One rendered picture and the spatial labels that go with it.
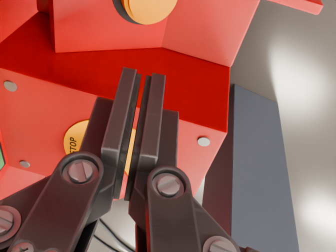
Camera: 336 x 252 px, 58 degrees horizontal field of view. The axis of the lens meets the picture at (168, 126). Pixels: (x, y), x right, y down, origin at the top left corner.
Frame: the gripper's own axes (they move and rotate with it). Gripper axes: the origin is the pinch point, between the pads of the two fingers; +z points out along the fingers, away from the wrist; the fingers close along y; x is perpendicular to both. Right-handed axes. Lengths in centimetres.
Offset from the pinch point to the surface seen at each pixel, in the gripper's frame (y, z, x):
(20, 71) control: -7.5, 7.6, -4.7
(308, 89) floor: 56, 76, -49
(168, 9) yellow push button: 0.8, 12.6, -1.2
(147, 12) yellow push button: -0.5, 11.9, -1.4
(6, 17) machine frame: -20.8, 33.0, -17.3
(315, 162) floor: 76, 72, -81
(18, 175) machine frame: -24, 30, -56
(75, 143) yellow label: -4.0, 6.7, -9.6
